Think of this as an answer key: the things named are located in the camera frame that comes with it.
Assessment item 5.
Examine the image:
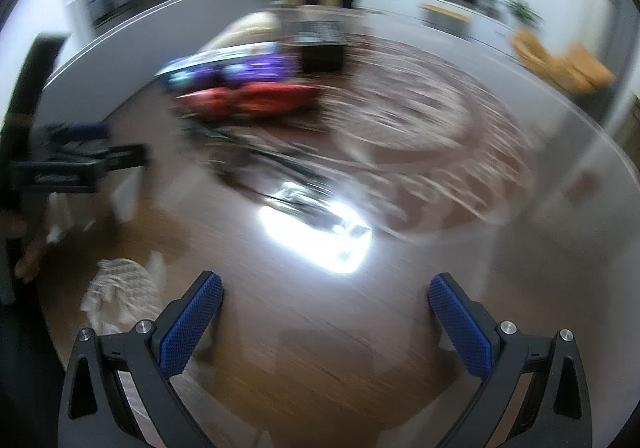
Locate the wooden bench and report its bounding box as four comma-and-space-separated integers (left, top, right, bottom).
420, 3, 471, 25

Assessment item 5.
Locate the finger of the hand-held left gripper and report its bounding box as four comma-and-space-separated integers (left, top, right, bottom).
12, 144, 149, 193
37, 122, 113, 149

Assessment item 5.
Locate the black cardboard box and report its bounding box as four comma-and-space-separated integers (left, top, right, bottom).
292, 21, 348, 74

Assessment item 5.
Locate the person's left hand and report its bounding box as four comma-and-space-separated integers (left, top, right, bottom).
14, 222, 52, 282

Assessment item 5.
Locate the red packet with gold emblem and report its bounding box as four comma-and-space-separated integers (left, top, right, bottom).
175, 88, 241, 116

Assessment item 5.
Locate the grey partition board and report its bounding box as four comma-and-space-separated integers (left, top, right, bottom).
37, 0, 276, 129

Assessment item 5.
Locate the beige knitted cloth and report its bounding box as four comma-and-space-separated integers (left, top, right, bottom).
197, 11, 281, 54

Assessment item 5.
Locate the rhinestone hair clip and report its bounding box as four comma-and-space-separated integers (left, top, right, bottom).
80, 255, 166, 334

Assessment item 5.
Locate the blue and white ointment box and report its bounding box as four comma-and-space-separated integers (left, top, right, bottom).
155, 42, 281, 79

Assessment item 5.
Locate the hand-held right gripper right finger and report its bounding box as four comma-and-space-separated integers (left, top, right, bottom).
427, 272, 593, 448

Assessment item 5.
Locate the purple plastic toy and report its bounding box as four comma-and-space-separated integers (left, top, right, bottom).
167, 56, 293, 89

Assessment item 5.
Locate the yellow lounge chair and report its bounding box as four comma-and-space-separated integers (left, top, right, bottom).
510, 26, 616, 94

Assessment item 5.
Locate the white television cabinet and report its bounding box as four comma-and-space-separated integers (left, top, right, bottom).
360, 0, 521, 46

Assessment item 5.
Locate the large leafy potted plant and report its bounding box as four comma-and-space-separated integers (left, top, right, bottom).
502, 0, 543, 29

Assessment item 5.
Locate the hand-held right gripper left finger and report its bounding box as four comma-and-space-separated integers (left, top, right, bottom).
59, 271, 225, 448

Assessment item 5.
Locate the red snack packet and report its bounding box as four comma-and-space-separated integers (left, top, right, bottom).
235, 82, 317, 116

